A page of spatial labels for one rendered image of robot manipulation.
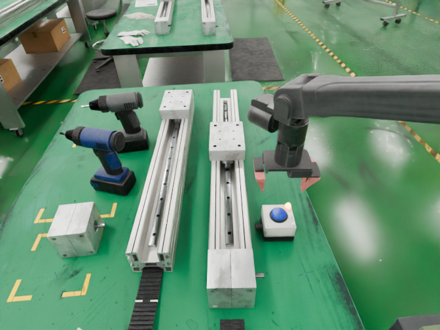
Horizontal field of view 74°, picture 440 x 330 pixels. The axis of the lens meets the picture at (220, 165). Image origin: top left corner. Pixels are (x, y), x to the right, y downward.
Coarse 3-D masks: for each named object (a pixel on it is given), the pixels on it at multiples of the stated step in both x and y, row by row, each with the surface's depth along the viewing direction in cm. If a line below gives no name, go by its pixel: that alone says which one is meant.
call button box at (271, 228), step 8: (264, 208) 78; (272, 208) 78; (264, 216) 76; (288, 216) 76; (256, 224) 79; (264, 224) 75; (272, 224) 74; (280, 224) 74; (288, 224) 74; (264, 232) 75; (272, 232) 74; (280, 232) 74; (288, 232) 74; (264, 240) 77; (272, 240) 77; (280, 240) 77; (288, 240) 77
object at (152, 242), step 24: (192, 96) 125; (168, 120) 108; (168, 144) 104; (168, 168) 92; (144, 192) 80; (168, 192) 80; (144, 216) 74; (168, 216) 74; (144, 240) 72; (168, 240) 68; (144, 264) 69; (168, 264) 70
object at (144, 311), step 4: (136, 308) 63; (140, 308) 63; (144, 308) 63; (148, 308) 63; (152, 308) 63; (136, 312) 63; (140, 312) 63; (144, 312) 63; (148, 312) 63; (152, 312) 63; (132, 316) 62; (136, 316) 62; (140, 316) 62; (144, 316) 62; (148, 316) 62; (152, 316) 62
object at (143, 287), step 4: (140, 284) 68; (144, 284) 68; (148, 284) 68; (152, 284) 68; (156, 284) 68; (160, 284) 68; (140, 288) 67; (144, 288) 67; (148, 288) 67; (152, 288) 67; (156, 288) 67
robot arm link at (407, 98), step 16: (304, 80) 51; (320, 80) 48; (336, 80) 46; (352, 80) 43; (368, 80) 42; (384, 80) 40; (400, 80) 38; (416, 80) 37; (432, 80) 35; (304, 96) 48; (320, 96) 46; (336, 96) 44; (352, 96) 43; (368, 96) 41; (384, 96) 39; (400, 96) 38; (416, 96) 36; (432, 96) 35; (304, 112) 50; (320, 112) 48; (336, 112) 46; (352, 112) 44; (368, 112) 42; (384, 112) 40; (400, 112) 39; (416, 112) 37; (432, 112) 36
